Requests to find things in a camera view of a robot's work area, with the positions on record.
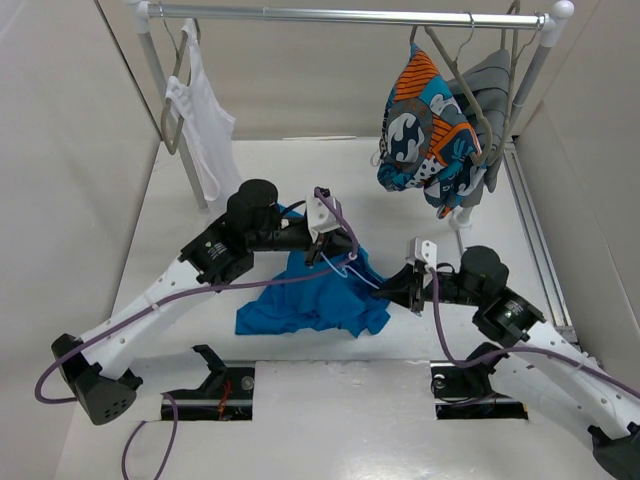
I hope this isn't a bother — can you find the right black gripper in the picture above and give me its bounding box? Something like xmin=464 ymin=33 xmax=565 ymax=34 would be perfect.
xmin=370 ymin=261 xmax=484 ymax=312

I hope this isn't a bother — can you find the light blue wire hanger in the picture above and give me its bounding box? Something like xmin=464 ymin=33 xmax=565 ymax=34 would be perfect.
xmin=321 ymin=253 xmax=380 ymax=289

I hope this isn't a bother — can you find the blue t shirt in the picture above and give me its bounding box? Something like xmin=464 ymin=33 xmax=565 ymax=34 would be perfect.
xmin=235 ymin=204 xmax=392 ymax=338

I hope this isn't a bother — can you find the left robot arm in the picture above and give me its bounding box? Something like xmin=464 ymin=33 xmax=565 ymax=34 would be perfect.
xmin=51 ymin=179 xmax=358 ymax=426

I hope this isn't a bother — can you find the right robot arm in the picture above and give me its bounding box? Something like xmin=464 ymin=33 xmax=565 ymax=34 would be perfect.
xmin=374 ymin=239 xmax=639 ymax=479

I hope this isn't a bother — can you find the colourful patterned shirt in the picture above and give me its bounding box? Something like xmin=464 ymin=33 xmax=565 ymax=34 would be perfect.
xmin=377 ymin=43 xmax=487 ymax=219

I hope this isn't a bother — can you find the grey hanger with tank top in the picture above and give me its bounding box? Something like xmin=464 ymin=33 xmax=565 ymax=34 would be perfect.
xmin=158 ymin=2 xmax=189 ymax=155

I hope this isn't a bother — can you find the grey shirt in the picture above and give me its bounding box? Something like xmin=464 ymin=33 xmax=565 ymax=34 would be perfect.
xmin=461 ymin=49 xmax=511 ymax=208

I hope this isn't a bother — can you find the grey hanger with patterned shirt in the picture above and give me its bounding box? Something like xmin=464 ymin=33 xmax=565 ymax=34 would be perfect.
xmin=409 ymin=25 xmax=493 ymax=140

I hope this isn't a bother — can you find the white tank top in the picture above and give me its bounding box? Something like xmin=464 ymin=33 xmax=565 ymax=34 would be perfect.
xmin=165 ymin=18 xmax=243 ymax=206

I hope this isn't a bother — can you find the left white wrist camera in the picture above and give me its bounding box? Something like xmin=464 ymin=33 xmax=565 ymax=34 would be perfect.
xmin=305 ymin=195 xmax=341 ymax=242

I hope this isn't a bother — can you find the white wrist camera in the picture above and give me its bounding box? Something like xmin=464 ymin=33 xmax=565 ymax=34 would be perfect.
xmin=305 ymin=195 xmax=341 ymax=242
xmin=405 ymin=237 xmax=437 ymax=271

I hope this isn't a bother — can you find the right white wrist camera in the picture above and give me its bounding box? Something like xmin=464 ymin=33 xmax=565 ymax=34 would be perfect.
xmin=405 ymin=237 xmax=437 ymax=271

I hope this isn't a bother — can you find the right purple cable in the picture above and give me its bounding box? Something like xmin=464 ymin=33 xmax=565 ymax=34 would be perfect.
xmin=428 ymin=267 xmax=640 ymax=401

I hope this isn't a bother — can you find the purple cable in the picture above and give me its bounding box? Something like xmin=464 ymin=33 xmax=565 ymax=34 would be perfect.
xmin=428 ymin=267 xmax=640 ymax=401
xmin=33 ymin=187 xmax=360 ymax=480

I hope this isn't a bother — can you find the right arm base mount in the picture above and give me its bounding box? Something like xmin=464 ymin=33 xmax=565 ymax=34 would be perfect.
xmin=430 ymin=358 xmax=529 ymax=421

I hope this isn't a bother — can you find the aluminium rail on right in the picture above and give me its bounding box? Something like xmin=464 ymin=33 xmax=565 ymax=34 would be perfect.
xmin=503 ymin=141 xmax=581 ymax=349

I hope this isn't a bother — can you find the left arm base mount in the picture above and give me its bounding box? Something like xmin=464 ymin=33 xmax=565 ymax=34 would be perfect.
xmin=169 ymin=345 xmax=256 ymax=422

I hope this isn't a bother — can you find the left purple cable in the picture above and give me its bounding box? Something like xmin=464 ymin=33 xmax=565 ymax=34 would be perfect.
xmin=33 ymin=187 xmax=360 ymax=480

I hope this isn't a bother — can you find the white clothes rack frame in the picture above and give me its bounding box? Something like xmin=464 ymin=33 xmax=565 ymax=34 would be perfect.
xmin=121 ymin=0 xmax=577 ymax=251

